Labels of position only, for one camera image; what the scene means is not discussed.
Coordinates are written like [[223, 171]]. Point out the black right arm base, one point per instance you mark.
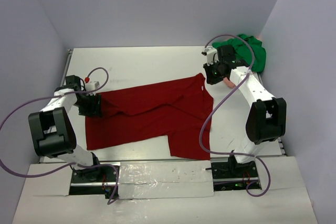
[[227, 178]]

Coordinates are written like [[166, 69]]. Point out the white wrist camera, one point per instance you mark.
[[211, 55], [91, 85]]

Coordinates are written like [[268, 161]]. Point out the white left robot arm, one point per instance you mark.
[[51, 130]]

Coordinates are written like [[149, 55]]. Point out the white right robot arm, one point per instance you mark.
[[266, 121]]

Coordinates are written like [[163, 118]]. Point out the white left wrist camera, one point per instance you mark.
[[91, 85]]

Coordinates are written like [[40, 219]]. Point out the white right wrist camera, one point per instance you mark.
[[211, 55]]

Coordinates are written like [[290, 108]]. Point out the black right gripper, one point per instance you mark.
[[210, 71]]

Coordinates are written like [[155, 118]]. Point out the green t-shirt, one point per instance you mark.
[[242, 51]]

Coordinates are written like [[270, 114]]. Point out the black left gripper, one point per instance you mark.
[[92, 105]]

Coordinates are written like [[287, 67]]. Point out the red t-shirt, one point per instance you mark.
[[176, 109]]

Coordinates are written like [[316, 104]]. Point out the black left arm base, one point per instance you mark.
[[97, 181]]

